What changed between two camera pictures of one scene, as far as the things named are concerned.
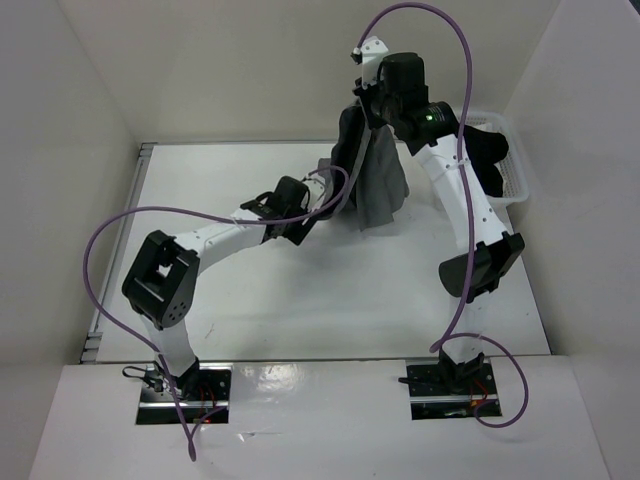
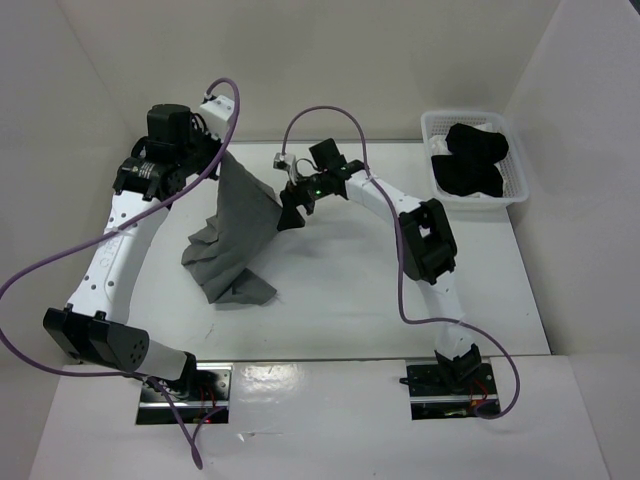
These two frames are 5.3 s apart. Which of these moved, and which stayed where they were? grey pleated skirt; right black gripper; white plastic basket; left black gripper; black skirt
Moved: right black gripper; left black gripper; grey pleated skirt
Stayed: white plastic basket; black skirt
